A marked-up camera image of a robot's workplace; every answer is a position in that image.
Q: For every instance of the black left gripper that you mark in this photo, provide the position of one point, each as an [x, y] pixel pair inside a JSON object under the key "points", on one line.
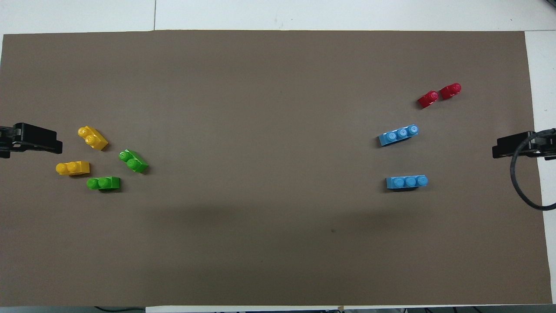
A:
{"points": [[34, 137]]}

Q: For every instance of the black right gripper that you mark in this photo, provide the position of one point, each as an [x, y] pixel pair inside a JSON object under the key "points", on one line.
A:
{"points": [[504, 148]]}

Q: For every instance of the green two-stud toy brick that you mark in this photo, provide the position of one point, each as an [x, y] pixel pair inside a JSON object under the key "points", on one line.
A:
{"points": [[104, 183], [133, 161]]}

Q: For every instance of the blue three-stud toy brick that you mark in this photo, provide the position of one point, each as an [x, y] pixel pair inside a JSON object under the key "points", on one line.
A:
{"points": [[398, 135], [407, 182]]}

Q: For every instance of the yellow two-stud toy brick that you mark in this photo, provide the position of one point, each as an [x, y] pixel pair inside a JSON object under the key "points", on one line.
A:
{"points": [[74, 168], [93, 138]]}

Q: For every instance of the red one-stud toy brick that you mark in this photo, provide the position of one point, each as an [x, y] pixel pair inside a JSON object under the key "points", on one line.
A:
{"points": [[450, 91], [428, 99]]}

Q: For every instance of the brown paper table mat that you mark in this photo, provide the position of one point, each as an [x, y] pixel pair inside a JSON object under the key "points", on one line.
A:
{"points": [[278, 174]]}

